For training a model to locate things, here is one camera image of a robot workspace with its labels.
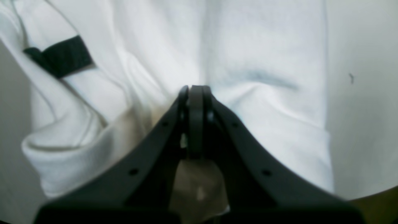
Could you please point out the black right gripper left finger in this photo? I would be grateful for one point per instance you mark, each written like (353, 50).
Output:
(136, 190)

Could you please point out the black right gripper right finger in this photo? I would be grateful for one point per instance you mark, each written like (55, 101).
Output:
(260, 190)

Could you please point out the white printed T-shirt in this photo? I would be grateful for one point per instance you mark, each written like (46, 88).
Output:
(103, 72)

